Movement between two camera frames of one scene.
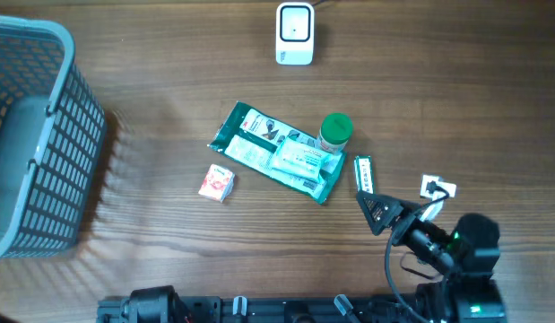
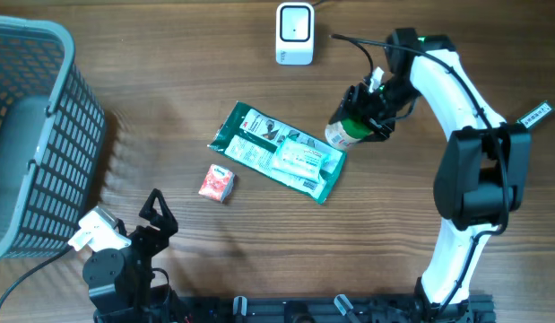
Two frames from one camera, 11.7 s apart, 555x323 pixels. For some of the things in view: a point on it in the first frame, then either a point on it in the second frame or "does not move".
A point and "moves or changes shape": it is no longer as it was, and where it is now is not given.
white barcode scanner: x=295 y=33 does not move
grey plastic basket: x=47 y=131 does not move
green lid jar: x=335 y=132 moves or changes shape
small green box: x=365 y=177 to x=533 y=115
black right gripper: x=391 y=208 to x=356 y=95
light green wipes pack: x=300 y=159 does not move
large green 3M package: x=248 y=137 does not move
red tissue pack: x=217 y=183 does not move
